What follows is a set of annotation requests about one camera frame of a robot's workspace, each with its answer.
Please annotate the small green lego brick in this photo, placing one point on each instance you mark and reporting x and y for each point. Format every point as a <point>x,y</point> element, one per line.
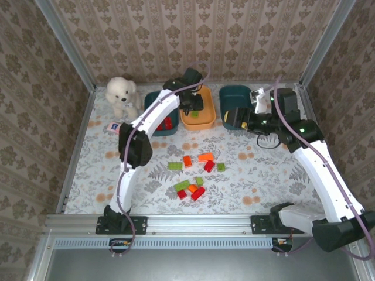
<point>195,114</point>
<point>199,181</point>
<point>221,167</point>

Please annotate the long red lego brick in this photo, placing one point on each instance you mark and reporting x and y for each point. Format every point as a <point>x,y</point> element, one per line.
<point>168,123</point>

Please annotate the wide orange lego brick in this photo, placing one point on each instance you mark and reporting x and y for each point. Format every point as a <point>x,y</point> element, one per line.
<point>206,157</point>

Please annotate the long green lego brick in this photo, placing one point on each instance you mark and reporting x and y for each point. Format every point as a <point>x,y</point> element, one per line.
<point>175,166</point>
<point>182,185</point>

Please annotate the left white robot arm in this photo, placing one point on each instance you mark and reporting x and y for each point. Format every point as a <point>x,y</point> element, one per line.
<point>158,108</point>

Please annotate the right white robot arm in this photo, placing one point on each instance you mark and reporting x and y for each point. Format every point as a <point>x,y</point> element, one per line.
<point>322,175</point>

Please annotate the orange plastic container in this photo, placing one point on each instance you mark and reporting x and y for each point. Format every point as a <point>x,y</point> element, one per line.
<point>206,118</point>

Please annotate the teal plastic container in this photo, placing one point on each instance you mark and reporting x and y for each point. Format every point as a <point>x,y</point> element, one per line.
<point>150,98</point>
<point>234,96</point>

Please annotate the red lego with white marks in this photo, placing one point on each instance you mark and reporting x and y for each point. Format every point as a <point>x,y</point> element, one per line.
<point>159,128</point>

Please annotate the floral patterned table cover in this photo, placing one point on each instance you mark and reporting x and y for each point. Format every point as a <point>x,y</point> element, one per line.
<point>249,181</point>

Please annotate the white plush teddy bear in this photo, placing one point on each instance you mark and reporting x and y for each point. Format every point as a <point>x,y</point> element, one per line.
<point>120,93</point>

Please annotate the small blue pink toy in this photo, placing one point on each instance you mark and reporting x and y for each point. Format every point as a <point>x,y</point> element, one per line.
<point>113,127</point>

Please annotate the small orange lego brick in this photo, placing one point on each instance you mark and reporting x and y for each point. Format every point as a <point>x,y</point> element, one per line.
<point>192,188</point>

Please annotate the small red lego brick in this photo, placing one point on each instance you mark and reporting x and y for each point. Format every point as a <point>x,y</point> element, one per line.
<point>182,194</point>

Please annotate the small controller board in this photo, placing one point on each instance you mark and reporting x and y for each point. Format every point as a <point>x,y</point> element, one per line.
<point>282,243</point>
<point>120,244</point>

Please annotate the aluminium frame post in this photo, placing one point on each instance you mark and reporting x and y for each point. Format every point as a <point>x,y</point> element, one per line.
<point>67,49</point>
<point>328,44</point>

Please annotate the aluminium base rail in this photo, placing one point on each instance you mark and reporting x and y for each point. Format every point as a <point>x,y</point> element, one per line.
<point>199,224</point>

